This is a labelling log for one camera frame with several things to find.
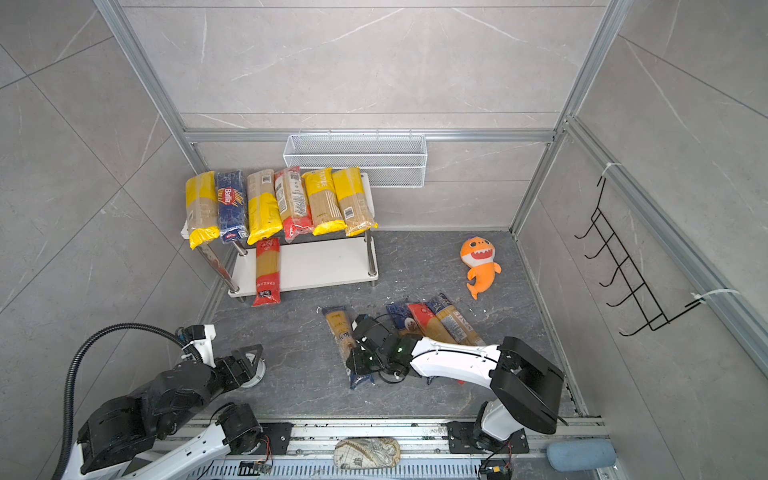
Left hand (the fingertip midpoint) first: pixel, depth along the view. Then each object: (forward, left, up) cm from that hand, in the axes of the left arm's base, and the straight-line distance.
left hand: (254, 347), depth 65 cm
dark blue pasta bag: (+13, -16, -15) cm, 26 cm away
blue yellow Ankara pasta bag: (+16, -36, -21) cm, 44 cm away
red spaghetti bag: (+14, -43, -19) cm, 49 cm away
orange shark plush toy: (+37, -63, -13) cm, 74 cm away
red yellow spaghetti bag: (+31, +8, -14) cm, 35 cm away
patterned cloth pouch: (-19, -24, -19) cm, 36 cm away
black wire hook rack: (+10, -86, +10) cm, 87 cm away
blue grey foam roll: (-21, -75, -19) cm, 80 cm away
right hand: (+2, -20, -17) cm, 26 cm away
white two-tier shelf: (+39, -1, -19) cm, 44 cm away
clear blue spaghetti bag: (+15, -51, -21) cm, 57 cm away
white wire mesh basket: (+62, -34, +7) cm, 71 cm away
